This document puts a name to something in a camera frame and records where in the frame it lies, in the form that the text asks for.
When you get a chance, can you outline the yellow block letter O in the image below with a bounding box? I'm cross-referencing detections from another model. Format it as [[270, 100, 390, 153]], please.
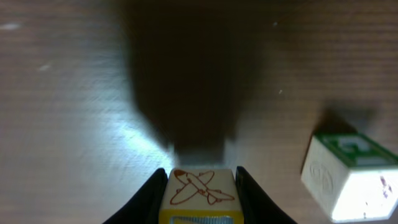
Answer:
[[159, 168, 244, 224]]

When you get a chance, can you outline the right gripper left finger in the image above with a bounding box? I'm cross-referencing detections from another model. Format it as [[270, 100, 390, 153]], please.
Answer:
[[103, 168, 168, 224]]

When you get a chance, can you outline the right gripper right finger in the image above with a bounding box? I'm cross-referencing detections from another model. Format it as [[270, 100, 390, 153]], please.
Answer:
[[236, 166, 297, 224]]

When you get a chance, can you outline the white block green side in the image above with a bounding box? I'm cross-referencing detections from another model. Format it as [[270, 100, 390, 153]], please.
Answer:
[[301, 133, 397, 223]]

